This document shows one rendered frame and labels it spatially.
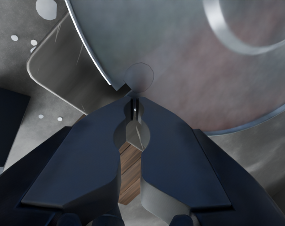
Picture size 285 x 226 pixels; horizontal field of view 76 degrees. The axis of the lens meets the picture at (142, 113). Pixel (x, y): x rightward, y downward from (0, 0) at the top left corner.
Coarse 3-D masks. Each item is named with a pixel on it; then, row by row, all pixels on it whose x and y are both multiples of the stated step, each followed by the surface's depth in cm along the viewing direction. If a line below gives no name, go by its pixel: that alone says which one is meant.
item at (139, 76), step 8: (136, 64) 12; (144, 64) 12; (128, 72) 12; (136, 72) 13; (144, 72) 13; (152, 72) 13; (128, 80) 13; (136, 80) 13; (144, 80) 13; (152, 80) 13; (136, 88) 13; (144, 88) 13
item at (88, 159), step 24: (96, 120) 9; (120, 120) 9; (72, 144) 7; (96, 144) 8; (120, 144) 10; (48, 168) 6; (72, 168) 6; (96, 168) 6; (120, 168) 7; (48, 192) 6; (72, 192) 6; (96, 192) 6; (96, 216) 6
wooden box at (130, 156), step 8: (128, 144) 74; (120, 152) 75; (128, 152) 76; (136, 152) 78; (120, 160) 77; (128, 160) 79; (136, 160) 80; (128, 168) 81; (136, 168) 83; (128, 176) 84; (136, 176) 86; (128, 184) 87; (136, 184) 89; (120, 192) 88; (128, 192) 90; (136, 192) 92; (120, 200) 91; (128, 200) 94
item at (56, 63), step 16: (64, 16) 10; (48, 32) 10; (64, 32) 10; (48, 48) 10; (64, 48) 11; (80, 48) 11; (32, 64) 10; (48, 64) 11; (64, 64) 11; (80, 64) 11; (48, 80) 11; (64, 80) 11; (80, 80) 12; (96, 80) 12; (64, 96) 12; (80, 96) 12; (96, 96) 13; (112, 96) 13; (128, 128) 15
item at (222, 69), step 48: (96, 0) 10; (144, 0) 10; (192, 0) 11; (240, 0) 12; (96, 48) 11; (144, 48) 12; (192, 48) 13; (240, 48) 14; (144, 96) 14; (192, 96) 15; (240, 96) 17
